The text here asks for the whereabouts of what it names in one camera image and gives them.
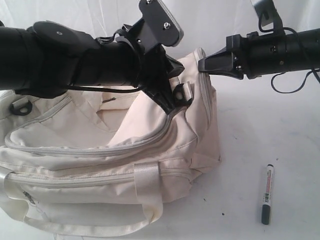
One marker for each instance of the black marker pen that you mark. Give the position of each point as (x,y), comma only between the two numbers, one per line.
(267,196)

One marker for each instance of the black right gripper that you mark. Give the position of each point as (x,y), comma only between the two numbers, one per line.
(257,55)

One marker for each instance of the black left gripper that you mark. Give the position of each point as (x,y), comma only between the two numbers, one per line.
(152,67)

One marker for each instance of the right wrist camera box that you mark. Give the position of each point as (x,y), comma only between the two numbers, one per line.
(269,20)

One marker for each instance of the cream fabric duffel bag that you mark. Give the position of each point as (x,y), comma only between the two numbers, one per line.
(95,164)

